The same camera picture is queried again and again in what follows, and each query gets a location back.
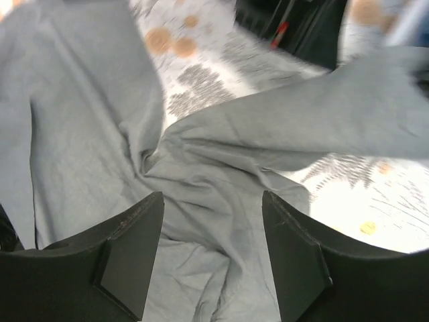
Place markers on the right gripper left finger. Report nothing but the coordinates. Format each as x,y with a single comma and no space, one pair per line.
101,274

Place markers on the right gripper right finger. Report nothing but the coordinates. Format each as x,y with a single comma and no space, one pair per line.
323,275

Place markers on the floral table cloth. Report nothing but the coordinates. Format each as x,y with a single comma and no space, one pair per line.
204,59

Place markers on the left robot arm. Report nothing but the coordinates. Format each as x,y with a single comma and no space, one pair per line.
306,29

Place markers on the grey long sleeve shirt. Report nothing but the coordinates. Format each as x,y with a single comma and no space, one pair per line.
82,140

